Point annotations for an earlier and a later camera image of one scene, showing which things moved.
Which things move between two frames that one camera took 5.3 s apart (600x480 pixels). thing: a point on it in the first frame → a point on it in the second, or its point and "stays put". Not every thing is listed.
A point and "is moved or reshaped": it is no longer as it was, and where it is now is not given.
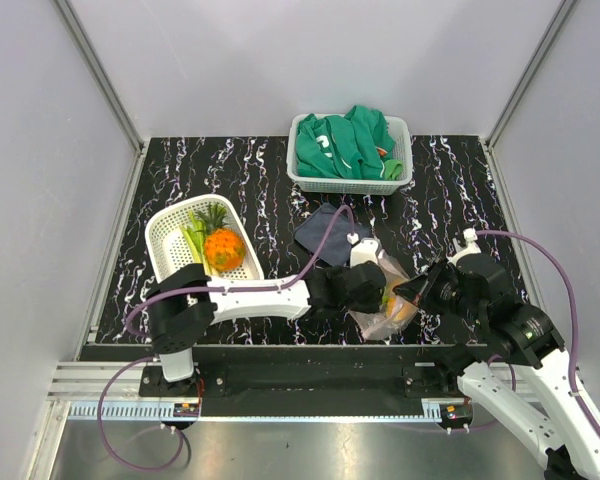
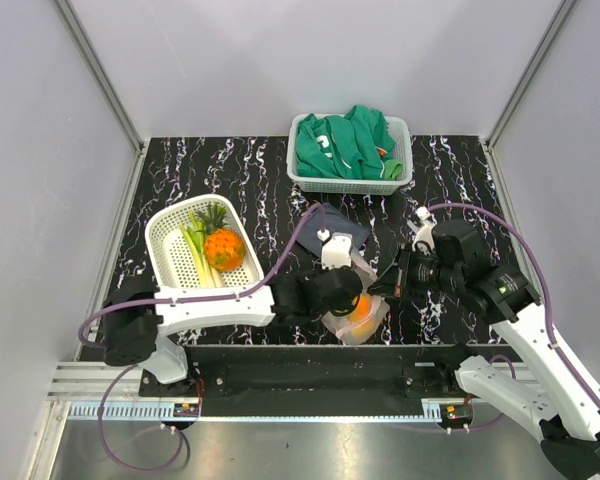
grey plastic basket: x=402 y=151 stays put
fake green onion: x=194 y=234 stays put
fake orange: x=400 y=309 → x=361 y=321
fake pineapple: x=224 y=248 stays put
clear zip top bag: x=396 y=311 is moved or reshaped
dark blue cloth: x=313 y=231 stays put
